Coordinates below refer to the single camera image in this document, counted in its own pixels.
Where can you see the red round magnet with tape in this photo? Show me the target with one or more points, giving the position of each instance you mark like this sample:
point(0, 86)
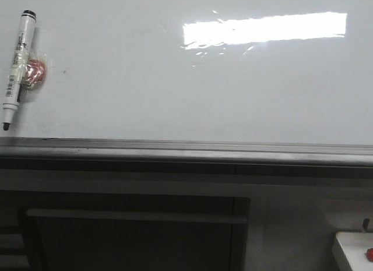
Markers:
point(36, 71)

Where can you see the dark cabinet with handle bar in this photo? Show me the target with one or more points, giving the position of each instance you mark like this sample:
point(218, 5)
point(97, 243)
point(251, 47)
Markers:
point(87, 231)

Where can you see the white whiteboard marker pen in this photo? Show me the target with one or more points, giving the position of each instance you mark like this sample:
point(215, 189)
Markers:
point(18, 69)

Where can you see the white box with red button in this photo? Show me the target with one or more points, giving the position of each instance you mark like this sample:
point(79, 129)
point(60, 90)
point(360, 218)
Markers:
point(353, 250)

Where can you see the large white whiteboard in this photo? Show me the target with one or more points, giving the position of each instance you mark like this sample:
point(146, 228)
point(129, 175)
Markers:
point(278, 87)

